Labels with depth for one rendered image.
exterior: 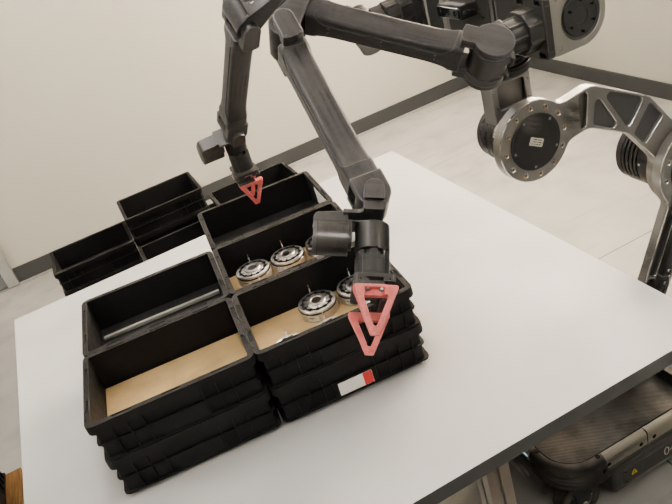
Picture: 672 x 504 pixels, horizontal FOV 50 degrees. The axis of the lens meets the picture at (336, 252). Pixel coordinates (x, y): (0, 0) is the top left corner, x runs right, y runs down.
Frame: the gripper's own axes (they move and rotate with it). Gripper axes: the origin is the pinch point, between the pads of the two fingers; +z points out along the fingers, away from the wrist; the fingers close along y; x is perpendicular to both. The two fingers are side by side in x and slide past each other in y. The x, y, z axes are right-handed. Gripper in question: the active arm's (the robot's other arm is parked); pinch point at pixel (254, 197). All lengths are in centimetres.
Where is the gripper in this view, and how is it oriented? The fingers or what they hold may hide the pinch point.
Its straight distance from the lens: 202.2
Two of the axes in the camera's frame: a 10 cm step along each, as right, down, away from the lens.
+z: 2.6, 8.4, 4.8
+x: 9.0, -3.9, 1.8
